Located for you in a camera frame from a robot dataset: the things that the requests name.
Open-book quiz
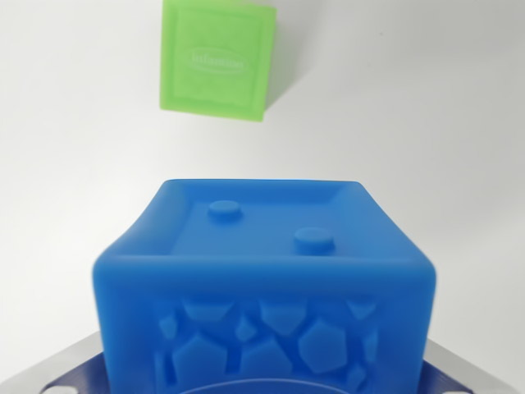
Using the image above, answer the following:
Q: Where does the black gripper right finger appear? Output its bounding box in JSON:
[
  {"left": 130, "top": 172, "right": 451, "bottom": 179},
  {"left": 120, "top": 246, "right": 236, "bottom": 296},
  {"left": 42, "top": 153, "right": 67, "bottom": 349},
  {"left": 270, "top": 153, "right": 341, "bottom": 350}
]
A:
[{"left": 421, "top": 337, "right": 525, "bottom": 394}]

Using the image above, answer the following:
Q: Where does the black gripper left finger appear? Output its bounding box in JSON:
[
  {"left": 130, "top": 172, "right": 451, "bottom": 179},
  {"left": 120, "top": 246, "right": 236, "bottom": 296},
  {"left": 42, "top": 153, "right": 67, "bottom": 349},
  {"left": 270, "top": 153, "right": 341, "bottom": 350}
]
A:
[{"left": 0, "top": 330, "right": 112, "bottom": 394}]

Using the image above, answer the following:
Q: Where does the blue textured rubber cube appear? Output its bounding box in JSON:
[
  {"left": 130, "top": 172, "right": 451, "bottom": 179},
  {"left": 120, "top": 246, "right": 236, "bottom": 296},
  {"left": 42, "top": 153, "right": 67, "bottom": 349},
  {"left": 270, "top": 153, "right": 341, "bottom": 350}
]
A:
[{"left": 91, "top": 177, "right": 437, "bottom": 394}]

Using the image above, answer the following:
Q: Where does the green rubber cube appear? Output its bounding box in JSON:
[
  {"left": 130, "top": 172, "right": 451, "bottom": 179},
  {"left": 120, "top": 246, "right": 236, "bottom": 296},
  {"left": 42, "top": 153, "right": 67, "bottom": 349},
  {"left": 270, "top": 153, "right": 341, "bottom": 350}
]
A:
[{"left": 158, "top": 0, "right": 278, "bottom": 123}]

